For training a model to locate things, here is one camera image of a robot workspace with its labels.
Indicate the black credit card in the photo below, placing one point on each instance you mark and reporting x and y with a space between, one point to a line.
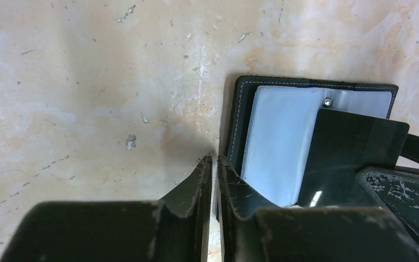
343 144

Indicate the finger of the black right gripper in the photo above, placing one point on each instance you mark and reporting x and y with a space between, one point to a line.
396 190

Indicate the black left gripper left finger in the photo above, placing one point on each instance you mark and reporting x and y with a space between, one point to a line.
172 228

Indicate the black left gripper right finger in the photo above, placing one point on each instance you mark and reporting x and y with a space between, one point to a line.
254 229

